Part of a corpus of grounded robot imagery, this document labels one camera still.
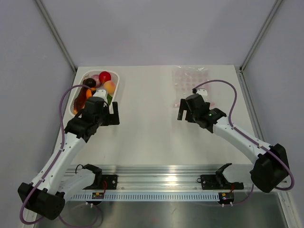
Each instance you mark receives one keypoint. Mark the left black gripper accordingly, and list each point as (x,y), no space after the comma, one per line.
(112,119)

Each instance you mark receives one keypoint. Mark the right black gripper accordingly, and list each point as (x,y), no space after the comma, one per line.
(184,106)

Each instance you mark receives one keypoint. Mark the green celery stalk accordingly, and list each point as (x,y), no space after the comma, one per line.
(109,99)

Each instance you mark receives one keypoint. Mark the orange peach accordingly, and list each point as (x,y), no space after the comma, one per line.
(110,86)

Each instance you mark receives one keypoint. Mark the clear pink-dotted zip bag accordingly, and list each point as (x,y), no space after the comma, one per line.
(185,78)

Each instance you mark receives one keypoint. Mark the purple sweet potato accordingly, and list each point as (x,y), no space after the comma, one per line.
(80,100)

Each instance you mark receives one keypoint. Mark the white perforated plastic basket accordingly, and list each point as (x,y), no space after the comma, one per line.
(80,79)

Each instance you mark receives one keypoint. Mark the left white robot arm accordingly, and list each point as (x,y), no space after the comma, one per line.
(46,194)

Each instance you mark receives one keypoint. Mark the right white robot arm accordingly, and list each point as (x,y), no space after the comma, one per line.
(270,163)

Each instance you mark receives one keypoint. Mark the orange persimmon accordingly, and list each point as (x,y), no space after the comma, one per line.
(90,92)

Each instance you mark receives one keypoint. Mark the purple onion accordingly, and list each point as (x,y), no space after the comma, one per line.
(97,81)

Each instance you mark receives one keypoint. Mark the red tomato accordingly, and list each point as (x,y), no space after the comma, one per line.
(104,76)

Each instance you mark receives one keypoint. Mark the dark mangosteen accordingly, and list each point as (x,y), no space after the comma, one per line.
(90,82)

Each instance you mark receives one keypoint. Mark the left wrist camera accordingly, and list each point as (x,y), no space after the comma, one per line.
(102,93)

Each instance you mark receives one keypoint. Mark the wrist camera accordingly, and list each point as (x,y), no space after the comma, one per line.
(201,91)
(102,93)

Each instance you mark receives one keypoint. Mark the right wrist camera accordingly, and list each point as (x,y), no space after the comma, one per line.
(201,91)

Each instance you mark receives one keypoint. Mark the aluminium mounting rail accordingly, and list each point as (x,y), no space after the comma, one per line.
(159,178)

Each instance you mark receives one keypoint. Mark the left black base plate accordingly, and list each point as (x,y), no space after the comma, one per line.
(109,182)

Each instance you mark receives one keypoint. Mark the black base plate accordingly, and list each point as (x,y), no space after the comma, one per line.
(109,182)
(214,182)

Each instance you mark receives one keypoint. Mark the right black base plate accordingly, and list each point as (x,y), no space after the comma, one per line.
(214,182)

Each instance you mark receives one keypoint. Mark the white slotted cable duct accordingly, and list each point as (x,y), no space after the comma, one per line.
(146,196)

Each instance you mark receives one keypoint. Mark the left aluminium frame post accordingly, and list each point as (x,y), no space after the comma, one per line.
(51,26)

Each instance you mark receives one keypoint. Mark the aluminium frame post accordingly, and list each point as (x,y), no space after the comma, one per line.
(262,32)
(51,26)

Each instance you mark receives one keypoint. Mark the right aluminium frame post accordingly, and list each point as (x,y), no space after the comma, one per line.
(262,32)

